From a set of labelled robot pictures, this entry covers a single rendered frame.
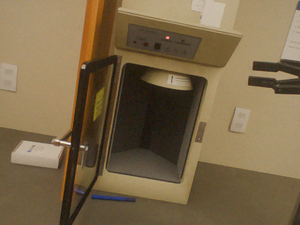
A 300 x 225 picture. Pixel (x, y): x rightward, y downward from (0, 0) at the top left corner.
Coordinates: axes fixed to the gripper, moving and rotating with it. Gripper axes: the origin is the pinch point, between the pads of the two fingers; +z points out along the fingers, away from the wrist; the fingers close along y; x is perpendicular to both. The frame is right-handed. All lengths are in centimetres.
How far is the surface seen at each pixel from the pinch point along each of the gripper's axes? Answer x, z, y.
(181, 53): -11.5, 20.2, 10.7
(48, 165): 24, 65, 34
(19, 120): 28, 99, 13
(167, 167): 31.9, 26.6, 17.2
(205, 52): -11.2, 13.8, 9.1
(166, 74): -2.7, 26.1, 9.1
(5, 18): -12, 101, -6
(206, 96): 3.6, 13.7, 9.3
